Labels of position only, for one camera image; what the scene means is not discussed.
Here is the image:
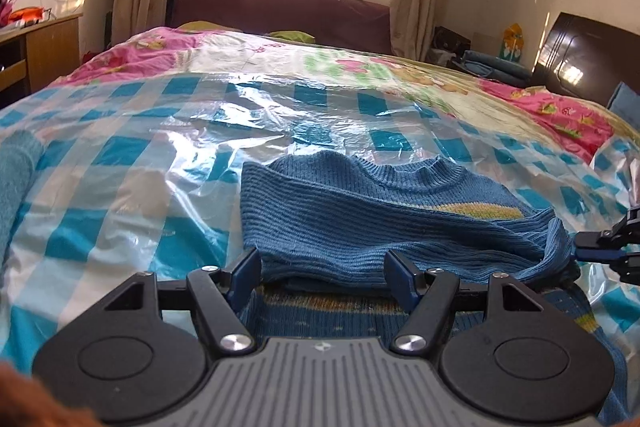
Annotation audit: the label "teal towel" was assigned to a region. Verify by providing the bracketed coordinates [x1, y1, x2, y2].
[0, 129, 48, 258]

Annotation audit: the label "orange thing on desk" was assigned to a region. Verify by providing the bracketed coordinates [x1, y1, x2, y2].
[7, 7, 51, 26]

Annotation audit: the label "dark box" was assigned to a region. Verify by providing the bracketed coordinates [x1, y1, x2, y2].
[432, 26, 471, 55]

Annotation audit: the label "maroon headboard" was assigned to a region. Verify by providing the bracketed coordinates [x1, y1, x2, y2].
[170, 0, 393, 55]

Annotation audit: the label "brown fuzzy cloth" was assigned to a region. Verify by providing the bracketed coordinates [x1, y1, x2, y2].
[0, 354, 98, 427]

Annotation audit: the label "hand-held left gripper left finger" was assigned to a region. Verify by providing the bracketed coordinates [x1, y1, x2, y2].
[102, 249, 262, 356]

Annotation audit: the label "yellow-green pillow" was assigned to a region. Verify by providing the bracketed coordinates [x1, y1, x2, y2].
[270, 31, 316, 44]
[177, 21, 241, 32]

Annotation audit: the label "wooden desk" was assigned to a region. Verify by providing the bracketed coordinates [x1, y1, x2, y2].
[0, 13, 81, 100]

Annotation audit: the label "pink floral bedspread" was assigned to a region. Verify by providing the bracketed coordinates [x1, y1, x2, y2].
[47, 26, 640, 168]

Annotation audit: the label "blue knit sweater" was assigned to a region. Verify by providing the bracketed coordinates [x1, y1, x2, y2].
[240, 152, 629, 426]

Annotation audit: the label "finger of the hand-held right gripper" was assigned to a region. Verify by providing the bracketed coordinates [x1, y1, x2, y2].
[574, 204, 640, 254]
[575, 247, 640, 286]

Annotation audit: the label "dark wooden bed board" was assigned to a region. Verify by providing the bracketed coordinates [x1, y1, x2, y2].
[531, 12, 640, 108]

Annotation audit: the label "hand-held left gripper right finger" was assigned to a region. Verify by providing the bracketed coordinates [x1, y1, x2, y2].
[383, 250, 549, 356]

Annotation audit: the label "blue pillow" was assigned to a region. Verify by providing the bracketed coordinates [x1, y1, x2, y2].
[607, 82, 640, 128]

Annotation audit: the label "folded blue clothes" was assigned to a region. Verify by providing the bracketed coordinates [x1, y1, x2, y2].
[450, 49, 533, 88]

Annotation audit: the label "blue white checkered plastic sheet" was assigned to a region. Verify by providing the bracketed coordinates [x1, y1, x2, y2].
[0, 69, 640, 427]

